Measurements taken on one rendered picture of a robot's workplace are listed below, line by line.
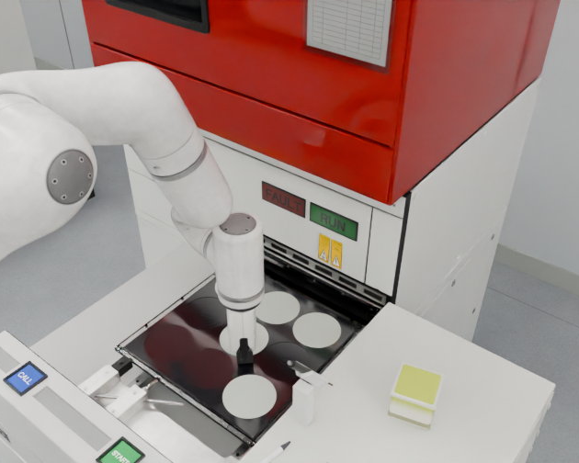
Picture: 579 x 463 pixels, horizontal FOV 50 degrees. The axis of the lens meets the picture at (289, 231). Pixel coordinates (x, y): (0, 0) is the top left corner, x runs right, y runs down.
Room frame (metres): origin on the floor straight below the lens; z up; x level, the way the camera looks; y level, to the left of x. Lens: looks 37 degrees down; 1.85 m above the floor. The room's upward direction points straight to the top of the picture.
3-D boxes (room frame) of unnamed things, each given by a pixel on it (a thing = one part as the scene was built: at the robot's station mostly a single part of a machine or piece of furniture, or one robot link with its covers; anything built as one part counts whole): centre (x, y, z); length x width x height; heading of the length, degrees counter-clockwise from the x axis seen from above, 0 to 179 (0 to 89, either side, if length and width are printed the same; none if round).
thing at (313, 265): (1.07, -0.03, 0.96); 0.44 x 0.01 x 0.02; 52
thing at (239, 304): (0.82, 0.09, 1.09); 0.09 x 0.08 x 0.03; 5
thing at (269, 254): (1.07, -0.02, 0.89); 0.44 x 0.02 x 0.10; 52
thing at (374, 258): (1.19, 0.11, 1.02); 0.82 x 0.03 x 0.40; 52
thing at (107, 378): (0.77, 0.37, 0.89); 0.08 x 0.03 x 0.03; 142
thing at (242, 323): (0.82, 0.09, 1.03); 0.10 x 0.07 x 0.11; 5
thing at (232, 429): (0.75, 0.20, 0.90); 0.38 x 0.01 x 0.01; 52
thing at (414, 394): (0.66, -0.21, 1.00); 0.07 x 0.07 x 0.07; 67
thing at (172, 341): (0.89, 0.09, 0.90); 0.34 x 0.34 x 0.01; 52
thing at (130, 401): (0.72, 0.30, 0.89); 0.08 x 0.03 x 0.03; 142
